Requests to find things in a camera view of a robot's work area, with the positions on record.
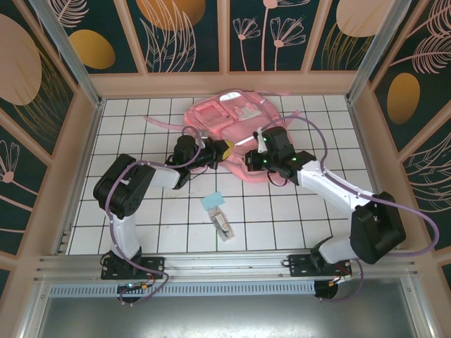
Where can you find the pink student backpack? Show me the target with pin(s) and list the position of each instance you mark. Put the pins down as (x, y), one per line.
(211, 116)

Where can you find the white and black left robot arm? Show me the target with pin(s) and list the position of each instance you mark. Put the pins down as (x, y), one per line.
(120, 190)

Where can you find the small clear bag of trinkets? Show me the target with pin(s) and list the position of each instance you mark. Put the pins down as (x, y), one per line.
(220, 225)

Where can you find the light blue card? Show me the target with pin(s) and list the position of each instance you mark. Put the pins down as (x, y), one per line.
(212, 200)

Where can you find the grey sheet metal panel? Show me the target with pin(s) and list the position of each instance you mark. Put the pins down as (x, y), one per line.
(225, 317)

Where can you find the aluminium side rail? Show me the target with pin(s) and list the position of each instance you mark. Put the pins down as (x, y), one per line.
(79, 176)
(375, 176)

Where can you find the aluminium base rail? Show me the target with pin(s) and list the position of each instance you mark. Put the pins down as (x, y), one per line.
(225, 262)

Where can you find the aluminium corner post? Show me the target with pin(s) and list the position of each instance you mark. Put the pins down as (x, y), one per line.
(67, 49)
(373, 49)

